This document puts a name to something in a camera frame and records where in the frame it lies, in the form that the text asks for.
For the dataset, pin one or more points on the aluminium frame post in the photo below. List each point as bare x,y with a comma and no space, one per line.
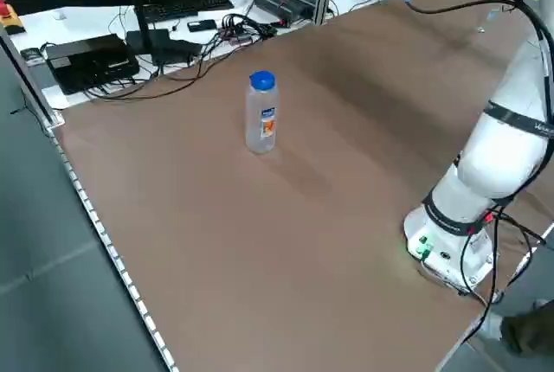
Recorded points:
30,82

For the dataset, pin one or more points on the black smartphone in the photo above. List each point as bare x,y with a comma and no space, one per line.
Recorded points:
201,26

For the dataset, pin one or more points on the black keyboard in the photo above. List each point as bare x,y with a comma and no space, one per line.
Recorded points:
186,8

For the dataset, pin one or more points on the black docking box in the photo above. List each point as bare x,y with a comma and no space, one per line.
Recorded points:
86,60

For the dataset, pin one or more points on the USB hub with plugs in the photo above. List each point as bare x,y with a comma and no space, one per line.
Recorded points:
242,29

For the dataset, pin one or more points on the white side desk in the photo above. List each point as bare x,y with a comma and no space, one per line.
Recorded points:
86,22

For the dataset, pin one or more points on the red emergency stop button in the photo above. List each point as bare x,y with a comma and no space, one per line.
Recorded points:
6,10

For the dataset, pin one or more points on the black monitor stand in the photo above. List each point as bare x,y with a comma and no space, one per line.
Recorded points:
140,28

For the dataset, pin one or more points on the small black device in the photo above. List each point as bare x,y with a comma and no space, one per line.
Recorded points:
31,55

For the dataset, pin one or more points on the clear drink bottle blue cap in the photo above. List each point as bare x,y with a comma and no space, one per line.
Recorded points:
259,130

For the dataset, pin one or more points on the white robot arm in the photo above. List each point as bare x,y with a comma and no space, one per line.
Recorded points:
497,151

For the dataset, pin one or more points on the silver table edge rail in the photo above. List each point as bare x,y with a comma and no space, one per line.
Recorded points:
113,255

